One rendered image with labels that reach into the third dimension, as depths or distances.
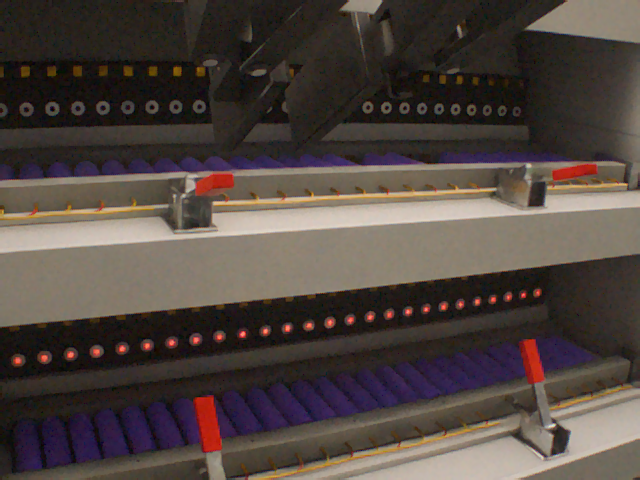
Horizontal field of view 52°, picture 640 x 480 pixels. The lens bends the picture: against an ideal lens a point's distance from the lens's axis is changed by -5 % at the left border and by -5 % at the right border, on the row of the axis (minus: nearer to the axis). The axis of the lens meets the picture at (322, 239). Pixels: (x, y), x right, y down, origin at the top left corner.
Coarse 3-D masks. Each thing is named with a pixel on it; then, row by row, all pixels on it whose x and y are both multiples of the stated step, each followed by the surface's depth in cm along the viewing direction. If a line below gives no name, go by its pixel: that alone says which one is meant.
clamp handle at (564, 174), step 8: (528, 168) 52; (568, 168) 48; (576, 168) 47; (584, 168) 47; (592, 168) 47; (528, 176) 53; (544, 176) 50; (552, 176) 50; (560, 176) 49; (568, 176) 48; (576, 176) 47; (584, 176) 48
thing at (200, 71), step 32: (0, 64) 50; (32, 64) 51; (64, 64) 52; (96, 64) 53; (128, 64) 54; (160, 64) 56; (192, 64) 57; (0, 96) 51; (32, 96) 52; (64, 96) 53; (96, 96) 54; (128, 96) 55; (160, 96) 56; (192, 96) 58; (384, 96) 65; (416, 96) 67; (448, 96) 68; (480, 96) 70; (512, 96) 72; (0, 128) 52
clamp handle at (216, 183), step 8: (192, 176) 42; (208, 176) 36; (216, 176) 35; (224, 176) 36; (232, 176) 36; (184, 184) 42; (192, 184) 42; (200, 184) 37; (208, 184) 36; (216, 184) 35; (224, 184) 36; (232, 184) 36; (184, 192) 42; (192, 192) 40; (200, 192) 38; (208, 192) 37; (216, 192) 37; (192, 200) 42
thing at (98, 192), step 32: (0, 192) 40; (32, 192) 41; (64, 192) 42; (96, 192) 43; (128, 192) 44; (160, 192) 44; (224, 192) 46; (256, 192) 47; (288, 192) 48; (320, 192) 49; (352, 192) 51; (384, 192) 52; (448, 192) 52
